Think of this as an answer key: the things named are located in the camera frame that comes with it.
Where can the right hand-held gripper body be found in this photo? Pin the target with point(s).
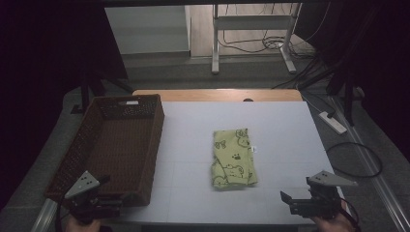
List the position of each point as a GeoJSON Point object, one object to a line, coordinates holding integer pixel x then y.
{"type": "Point", "coordinates": [324, 193]}

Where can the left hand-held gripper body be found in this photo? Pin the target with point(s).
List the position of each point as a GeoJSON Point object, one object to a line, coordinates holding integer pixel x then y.
{"type": "Point", "coordinates": [84, 188]}

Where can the brown woven basket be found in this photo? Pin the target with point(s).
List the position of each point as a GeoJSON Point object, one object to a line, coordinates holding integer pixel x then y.
{"type": "Point", "coordinates": [121, 145]}

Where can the yellow-green printed cloth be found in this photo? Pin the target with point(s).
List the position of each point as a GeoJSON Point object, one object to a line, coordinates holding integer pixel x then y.
{"type": "Point", "coordinates": [233, 158]}

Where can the person's right hand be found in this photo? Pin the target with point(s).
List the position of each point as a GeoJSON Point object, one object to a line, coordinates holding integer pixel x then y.
{"type": "Point", "coordinates": [335, 224]}

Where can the white power strip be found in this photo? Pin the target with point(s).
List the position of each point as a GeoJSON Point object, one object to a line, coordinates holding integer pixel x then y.
{"type": "Point", "coordinates": [333, 123]}

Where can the black plug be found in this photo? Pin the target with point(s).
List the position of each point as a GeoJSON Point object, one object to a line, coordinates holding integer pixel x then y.
{"type": "Point", "coordinates": [331, 114]}

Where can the white table cover sheet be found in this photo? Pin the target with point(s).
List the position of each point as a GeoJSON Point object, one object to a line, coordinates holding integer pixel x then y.
{"type": "Point", "coordinates": [241, 119]}

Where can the black tripod stand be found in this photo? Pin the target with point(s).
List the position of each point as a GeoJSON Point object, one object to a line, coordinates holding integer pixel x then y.
{"type": "Point", "coordinates": [348, 93]}
{"type": "Point", "coordinates": [88, 90]}

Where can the wooden table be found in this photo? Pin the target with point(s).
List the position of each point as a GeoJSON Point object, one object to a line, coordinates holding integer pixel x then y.
{"type": "Point", "coordinates": [206, 95]}

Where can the dark curtain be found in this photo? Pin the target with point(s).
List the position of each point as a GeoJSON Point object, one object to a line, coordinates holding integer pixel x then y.
{"type": "Point", "coordinates": [48, 48]}
{"type": "Point", "coordinates": [380, 48]}

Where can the light grey panel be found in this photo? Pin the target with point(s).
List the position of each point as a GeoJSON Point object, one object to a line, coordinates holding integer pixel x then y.
{"type": "Point", "coordinates": [148, 30]}

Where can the metal floor rail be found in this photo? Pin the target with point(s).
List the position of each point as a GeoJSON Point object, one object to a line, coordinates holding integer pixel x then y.
{"type": "Point", "coordinates": [45, 216]}
{"type": "Point", "coordinates": [380, 180]}

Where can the white metal desk frame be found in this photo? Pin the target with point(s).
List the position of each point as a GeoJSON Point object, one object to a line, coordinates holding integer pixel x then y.
{"type": "Point", "coordinates": [251, 23]}

